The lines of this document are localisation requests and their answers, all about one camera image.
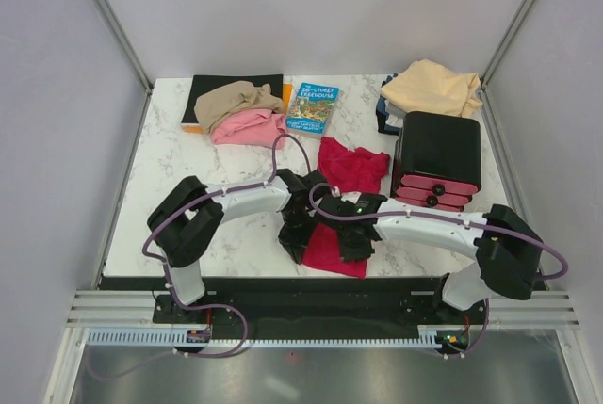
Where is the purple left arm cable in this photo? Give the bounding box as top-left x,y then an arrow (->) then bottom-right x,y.
87,134 -> 313,380

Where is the white slotted cable duct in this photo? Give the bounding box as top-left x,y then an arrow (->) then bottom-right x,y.
86,328 -> 444,349

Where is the light pink t shirt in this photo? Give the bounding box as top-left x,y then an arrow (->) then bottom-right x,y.
210,108 -> 287,148

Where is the blue illustrated paperback book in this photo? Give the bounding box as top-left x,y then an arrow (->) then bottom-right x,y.
285,82 -> 339,138

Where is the magenta t shirt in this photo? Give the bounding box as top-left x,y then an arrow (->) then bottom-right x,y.
301,136 -> 392,280

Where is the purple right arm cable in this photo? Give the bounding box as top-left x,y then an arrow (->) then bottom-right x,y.
307,182 -> 569,361

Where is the black pink drawer organizer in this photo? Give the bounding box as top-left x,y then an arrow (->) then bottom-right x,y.
390,111 -> 481,212

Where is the aluminium frame post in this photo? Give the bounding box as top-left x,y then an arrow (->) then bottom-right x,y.
92,0 -> 154,95
481,0 -> 538,89

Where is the cream yellow t shirt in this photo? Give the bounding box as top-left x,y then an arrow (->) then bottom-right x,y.
381,59 -> 482,118

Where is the beige t shirt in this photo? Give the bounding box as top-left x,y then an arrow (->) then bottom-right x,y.
194,80 -> 285,134

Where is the black notebook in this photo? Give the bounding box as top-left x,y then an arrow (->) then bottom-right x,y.
188,74 -> 285,99

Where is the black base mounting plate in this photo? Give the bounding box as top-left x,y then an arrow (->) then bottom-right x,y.
153,277 -> 485,340

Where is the left aluminium frame post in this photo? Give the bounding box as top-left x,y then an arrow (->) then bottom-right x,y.
92,0 -> 154,95

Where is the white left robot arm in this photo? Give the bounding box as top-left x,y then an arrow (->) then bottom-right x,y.
143,169 -> 327,322

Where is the right aluminium frame post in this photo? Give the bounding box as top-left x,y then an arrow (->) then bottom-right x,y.
481,0 -> 538,89

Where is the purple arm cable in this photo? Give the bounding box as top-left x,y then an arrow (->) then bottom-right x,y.
87,134 -> 313,380
307,182 -> 569,361

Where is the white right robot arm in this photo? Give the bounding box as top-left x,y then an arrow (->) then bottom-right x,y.
310,191 -> 544,323

